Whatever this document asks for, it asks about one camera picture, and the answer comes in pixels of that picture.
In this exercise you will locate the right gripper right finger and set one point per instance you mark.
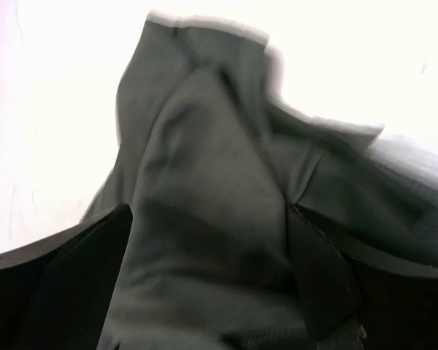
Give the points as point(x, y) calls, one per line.
point(354, 296)

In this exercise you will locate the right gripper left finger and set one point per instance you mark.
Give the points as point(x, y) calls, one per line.
point(55, 292)

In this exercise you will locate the dark grey t-shirt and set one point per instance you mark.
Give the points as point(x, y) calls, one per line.
point(208, 164)

